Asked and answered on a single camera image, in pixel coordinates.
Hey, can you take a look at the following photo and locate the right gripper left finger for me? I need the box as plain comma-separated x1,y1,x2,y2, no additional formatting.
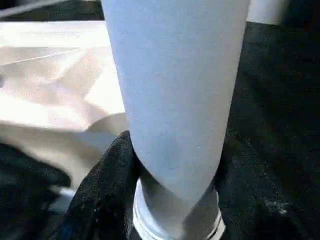
47,130,143,240

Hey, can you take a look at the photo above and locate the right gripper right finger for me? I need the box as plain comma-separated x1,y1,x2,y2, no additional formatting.
212,131,320,240

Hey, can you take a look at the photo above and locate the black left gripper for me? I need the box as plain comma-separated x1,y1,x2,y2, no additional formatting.
0,142,73,240

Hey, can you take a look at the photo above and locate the white plastic table top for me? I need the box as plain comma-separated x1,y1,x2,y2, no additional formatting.
0,20,226,240

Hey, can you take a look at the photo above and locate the white plastic table leg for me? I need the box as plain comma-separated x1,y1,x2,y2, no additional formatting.
100,0,251,240

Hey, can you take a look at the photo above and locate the black work mat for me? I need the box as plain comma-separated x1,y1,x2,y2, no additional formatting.
0,0,320,240

